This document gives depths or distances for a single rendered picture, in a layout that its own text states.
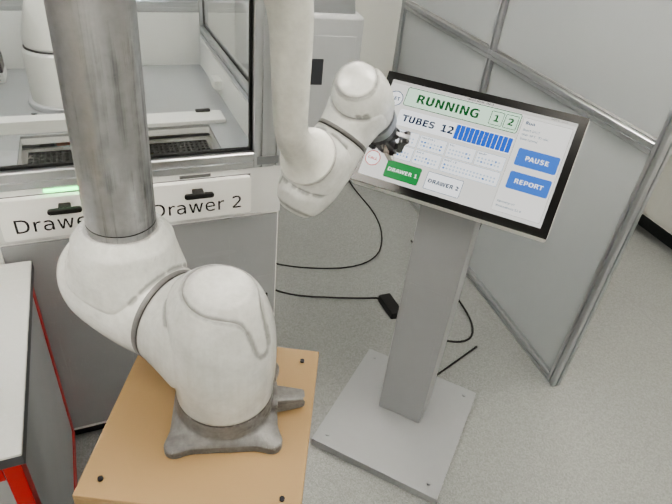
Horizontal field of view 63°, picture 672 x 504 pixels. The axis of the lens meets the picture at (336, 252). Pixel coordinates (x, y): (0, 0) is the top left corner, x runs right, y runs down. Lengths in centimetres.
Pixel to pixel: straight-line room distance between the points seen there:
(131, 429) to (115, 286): 25
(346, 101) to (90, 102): 41
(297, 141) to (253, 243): 81
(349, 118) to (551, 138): 62
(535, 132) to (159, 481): 111
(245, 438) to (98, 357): 97
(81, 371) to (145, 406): 87
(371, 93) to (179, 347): 50
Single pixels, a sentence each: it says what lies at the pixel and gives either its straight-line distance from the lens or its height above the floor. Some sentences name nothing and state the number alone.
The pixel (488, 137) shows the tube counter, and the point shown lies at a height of 112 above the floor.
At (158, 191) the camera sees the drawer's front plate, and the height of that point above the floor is 91.
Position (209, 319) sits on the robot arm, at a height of 112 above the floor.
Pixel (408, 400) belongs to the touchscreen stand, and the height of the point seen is 13.
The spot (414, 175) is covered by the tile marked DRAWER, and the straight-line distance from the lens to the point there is 143.
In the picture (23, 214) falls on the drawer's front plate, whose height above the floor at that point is 89.
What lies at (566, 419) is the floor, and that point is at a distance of 235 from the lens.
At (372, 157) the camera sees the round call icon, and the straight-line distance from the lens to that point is 146.
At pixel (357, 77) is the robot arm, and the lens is 96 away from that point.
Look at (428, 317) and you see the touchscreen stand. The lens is 173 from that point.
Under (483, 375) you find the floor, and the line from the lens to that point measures 236.
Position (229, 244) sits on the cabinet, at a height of 71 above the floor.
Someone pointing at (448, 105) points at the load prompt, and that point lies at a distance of 148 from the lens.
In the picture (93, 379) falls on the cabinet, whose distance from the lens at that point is 188.
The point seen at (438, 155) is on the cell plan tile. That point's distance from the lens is 143.
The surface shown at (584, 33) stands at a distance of 221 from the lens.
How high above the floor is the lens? 163
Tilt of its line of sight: 35 degrees down
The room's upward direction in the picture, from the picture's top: 7 degrees clockwise
